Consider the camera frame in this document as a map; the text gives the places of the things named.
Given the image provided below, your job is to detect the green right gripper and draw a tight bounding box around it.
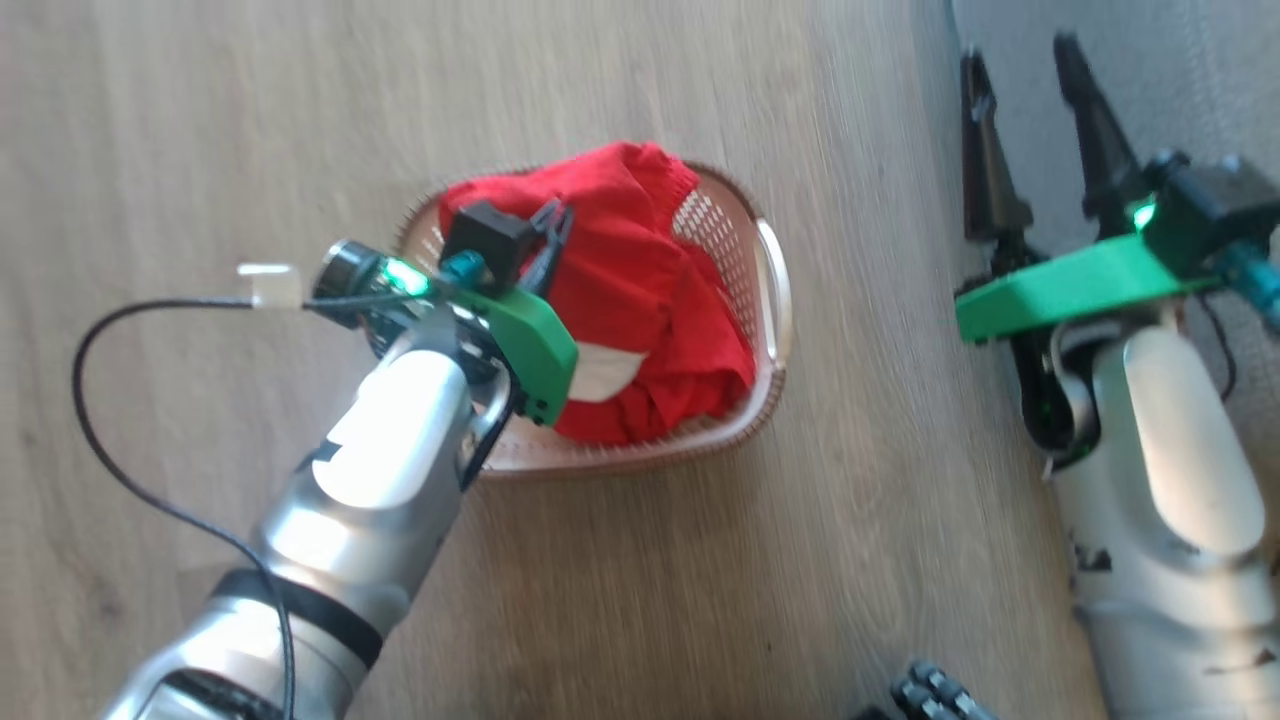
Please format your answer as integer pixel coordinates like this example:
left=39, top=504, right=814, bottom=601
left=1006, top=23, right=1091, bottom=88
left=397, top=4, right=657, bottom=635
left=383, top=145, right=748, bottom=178
left=954, top=32, right=1223, bottom=469

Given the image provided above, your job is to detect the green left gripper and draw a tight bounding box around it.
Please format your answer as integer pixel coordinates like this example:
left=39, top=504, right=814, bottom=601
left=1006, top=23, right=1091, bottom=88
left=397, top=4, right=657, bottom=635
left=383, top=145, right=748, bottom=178
left=440, top=198, right=580, bottom=428

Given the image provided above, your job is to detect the red clothing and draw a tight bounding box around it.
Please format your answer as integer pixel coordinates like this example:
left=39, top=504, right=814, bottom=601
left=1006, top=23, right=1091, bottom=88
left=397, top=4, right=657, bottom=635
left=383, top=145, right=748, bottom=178
left=438, top=140, right=758, bottom=447

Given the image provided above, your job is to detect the cream plastic laundry basket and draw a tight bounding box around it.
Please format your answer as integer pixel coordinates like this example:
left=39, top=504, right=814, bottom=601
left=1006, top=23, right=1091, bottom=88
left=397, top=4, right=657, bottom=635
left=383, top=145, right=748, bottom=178
left=397, top=160, right=793, bottom=481

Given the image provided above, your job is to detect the grey fabric sofa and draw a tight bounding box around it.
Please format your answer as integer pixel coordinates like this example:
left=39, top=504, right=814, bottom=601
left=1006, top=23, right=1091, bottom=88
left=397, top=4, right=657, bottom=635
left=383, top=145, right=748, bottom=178
left=945, top=0, right=1280, bottom=561

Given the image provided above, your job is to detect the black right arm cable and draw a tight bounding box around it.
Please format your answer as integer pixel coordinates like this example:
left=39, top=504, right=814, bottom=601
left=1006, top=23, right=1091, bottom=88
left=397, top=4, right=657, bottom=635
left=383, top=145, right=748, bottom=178
left=1198, top=243, right=1280, bottom=403

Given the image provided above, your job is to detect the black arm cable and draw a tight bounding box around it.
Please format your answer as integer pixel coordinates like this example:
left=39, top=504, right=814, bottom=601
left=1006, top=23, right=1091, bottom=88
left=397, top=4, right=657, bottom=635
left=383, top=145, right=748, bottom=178
left=1198, top=243, right=1280, bottom=403
left=71, top=297, right=301, bottom=720

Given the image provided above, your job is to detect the white cable tag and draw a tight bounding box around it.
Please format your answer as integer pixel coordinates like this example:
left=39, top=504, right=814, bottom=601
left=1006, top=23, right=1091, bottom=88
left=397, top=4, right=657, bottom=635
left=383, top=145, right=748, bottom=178
left=237, top=262, right=304, bottom=309

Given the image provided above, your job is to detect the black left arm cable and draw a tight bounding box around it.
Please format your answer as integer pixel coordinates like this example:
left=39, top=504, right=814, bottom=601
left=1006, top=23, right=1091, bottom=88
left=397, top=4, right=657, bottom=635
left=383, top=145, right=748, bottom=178
left=71, top=297, right=301, bottom=720

